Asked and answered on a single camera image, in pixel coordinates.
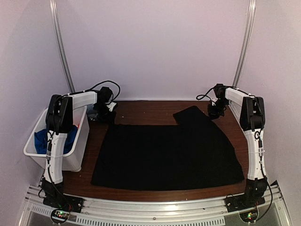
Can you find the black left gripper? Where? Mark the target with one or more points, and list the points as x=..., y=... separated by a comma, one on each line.
x=110, y=120

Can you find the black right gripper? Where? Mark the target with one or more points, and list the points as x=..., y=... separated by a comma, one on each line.
x=214, y=115

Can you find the black garment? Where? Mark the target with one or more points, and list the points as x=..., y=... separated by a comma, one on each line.
x=192, y=154

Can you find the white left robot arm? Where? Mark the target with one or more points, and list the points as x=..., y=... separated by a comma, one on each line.
x=59, y=122

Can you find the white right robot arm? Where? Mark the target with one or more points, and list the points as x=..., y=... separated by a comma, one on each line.
x=249, y=110

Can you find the white plastic laundry bin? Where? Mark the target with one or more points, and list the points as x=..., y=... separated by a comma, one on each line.
x=72, y=161

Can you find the folded grey button shirt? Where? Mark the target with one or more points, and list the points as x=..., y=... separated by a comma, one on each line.
x=92, y=116

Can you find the blue garment in bin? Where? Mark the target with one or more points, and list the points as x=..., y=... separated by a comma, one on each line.
x=40, y=141

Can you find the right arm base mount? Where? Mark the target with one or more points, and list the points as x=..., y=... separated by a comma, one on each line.
x=248, y=202

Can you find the right aluminium frame post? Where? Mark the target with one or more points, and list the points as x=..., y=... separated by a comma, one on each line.
x=246, y=40

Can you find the aluminium frame post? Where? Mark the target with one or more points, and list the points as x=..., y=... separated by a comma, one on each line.
x=60, y=45
x=246, y=40

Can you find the left aluminium frame post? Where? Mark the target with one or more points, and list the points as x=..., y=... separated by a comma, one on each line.
x=60, y=45

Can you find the front aluminium rail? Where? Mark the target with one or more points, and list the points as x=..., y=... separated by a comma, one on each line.
x=204, y=212

